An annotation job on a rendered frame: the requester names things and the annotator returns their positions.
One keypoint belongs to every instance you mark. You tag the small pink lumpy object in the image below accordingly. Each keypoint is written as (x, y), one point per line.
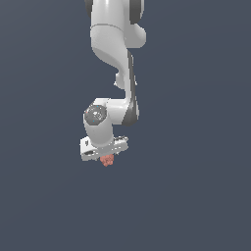
(107, 160)

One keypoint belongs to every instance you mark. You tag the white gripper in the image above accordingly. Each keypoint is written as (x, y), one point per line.
(98, 149)

